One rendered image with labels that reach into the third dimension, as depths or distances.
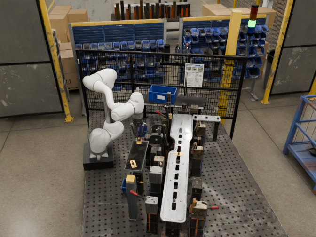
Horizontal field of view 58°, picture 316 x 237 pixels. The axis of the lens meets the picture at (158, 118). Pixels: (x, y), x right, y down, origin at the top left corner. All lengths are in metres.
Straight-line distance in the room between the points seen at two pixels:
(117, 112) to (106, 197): 0.94
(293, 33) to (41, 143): 4.28
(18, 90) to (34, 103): 0.31
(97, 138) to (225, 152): 1.36
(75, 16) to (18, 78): 2.75
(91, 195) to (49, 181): 1.34
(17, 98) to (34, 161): 1.12
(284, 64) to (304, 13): 0.84
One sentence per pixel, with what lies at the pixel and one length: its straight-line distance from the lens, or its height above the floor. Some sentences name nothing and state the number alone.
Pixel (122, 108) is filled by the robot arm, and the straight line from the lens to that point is 2.07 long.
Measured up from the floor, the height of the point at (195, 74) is 1.32.
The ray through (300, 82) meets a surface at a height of 0.34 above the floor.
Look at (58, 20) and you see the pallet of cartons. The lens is 6.72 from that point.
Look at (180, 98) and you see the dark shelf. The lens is 3.37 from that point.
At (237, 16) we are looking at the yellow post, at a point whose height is 1.96.
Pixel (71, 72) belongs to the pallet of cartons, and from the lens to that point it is 5.56.
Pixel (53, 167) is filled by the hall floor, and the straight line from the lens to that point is 4.17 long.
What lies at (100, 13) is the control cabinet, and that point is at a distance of 9.21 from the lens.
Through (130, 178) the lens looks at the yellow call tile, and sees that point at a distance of 2.19.
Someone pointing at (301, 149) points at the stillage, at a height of 0.16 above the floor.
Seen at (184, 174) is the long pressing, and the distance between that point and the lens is 2.45.
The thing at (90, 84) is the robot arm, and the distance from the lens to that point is 2.52.
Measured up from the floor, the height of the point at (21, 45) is 1.32.
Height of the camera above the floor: 2.74
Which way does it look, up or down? 35 degrees down
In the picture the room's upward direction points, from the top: straight up
